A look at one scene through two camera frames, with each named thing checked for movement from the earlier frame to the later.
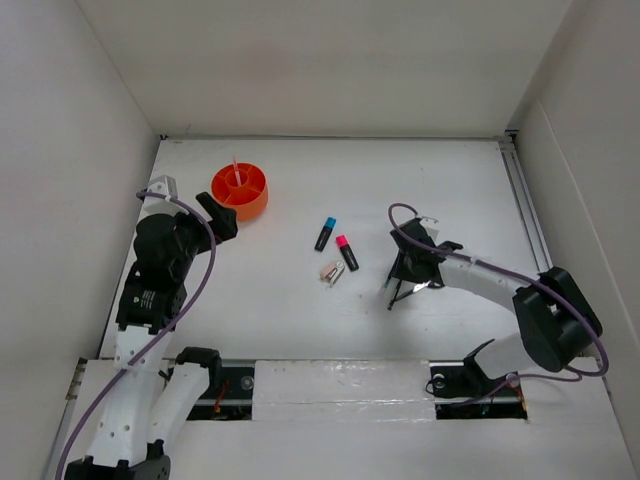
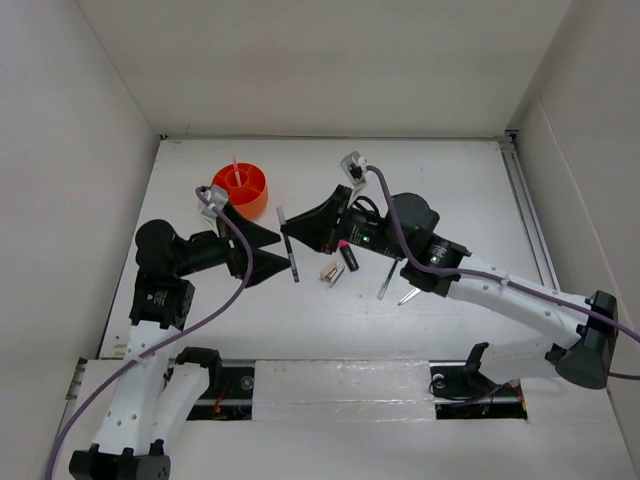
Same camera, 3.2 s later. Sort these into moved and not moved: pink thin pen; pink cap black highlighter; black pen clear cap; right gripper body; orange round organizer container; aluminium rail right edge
Moved: right gripper body; black pen clear cap
Not moved: pink thin pen; pink cap black highlighter; orange round organizer container; aluminium rail right edge
